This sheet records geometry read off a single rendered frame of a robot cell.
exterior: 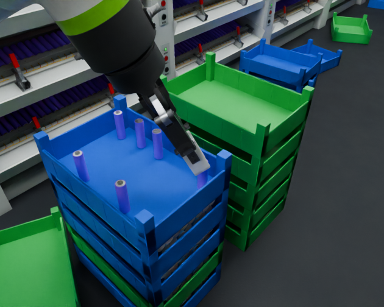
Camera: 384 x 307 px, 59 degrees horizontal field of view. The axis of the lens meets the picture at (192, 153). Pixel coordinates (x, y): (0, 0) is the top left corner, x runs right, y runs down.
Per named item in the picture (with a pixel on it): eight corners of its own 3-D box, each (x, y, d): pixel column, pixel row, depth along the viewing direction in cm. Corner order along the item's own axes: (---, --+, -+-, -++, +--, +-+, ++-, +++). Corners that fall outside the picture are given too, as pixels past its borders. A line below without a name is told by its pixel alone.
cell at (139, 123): (138, 124, 65) (141, 150, 69) (145, 120, 66) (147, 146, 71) (131, 120, 66) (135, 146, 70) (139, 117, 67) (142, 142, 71)
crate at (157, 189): (230, 186, 62) (233, 153, 57) (147, 258, 50) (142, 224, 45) (125, 123, 77) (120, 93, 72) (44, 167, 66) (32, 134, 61)
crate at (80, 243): (222, 261, 77) (224, 239, 72) (158, 328, 66) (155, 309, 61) (136, 196, 93) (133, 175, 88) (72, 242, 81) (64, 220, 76)
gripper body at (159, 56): (160, 49, 38) (192, 107, 45) (144, 24, 44) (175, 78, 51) (103, 83, 39) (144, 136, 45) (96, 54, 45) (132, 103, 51)
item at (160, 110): (151, 74, 44) (158, 91, 39) (170, 105, 47) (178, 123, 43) (135, 84, 44) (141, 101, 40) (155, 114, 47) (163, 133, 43)
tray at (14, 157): (156, 100, 129) (162, 72, 119) (-2, 184, 95) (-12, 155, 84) (121, 69, 135) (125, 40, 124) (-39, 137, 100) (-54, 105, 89)
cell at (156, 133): (156, 135, 63) (158, 161, 67) (163, 131, 64) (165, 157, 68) (149, 131, 64) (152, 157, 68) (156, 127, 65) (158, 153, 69)
